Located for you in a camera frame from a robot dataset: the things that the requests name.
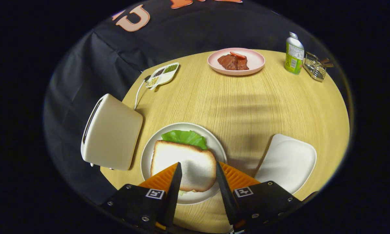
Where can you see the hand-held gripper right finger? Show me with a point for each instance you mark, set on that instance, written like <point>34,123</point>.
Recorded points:
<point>225,195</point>

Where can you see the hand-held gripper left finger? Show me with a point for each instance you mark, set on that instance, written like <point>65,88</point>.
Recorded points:
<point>174,195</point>

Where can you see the white bread slice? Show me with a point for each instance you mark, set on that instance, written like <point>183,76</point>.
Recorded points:
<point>194,162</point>

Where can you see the green lettuce leaf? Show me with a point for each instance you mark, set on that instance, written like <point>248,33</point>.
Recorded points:
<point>185,137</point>

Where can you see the round white plate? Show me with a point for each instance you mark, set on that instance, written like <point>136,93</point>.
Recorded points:
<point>149,152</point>

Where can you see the white rounded rectangular dish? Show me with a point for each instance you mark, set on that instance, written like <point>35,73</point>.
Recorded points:
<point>289,162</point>

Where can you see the cream toaster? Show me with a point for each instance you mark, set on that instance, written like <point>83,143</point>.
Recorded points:
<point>113,133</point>

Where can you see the white divided dish with beans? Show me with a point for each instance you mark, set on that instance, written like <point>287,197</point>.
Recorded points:
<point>167,78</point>

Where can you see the brown meat slices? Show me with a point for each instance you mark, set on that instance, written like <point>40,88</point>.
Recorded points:
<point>230,61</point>

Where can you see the pink plate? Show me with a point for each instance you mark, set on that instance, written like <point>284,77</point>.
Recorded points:
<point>256,61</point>

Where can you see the red chili piece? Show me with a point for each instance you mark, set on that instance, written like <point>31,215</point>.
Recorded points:
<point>237,55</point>

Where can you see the green bottle with silver cap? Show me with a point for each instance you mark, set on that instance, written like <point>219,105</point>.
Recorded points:
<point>294,55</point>

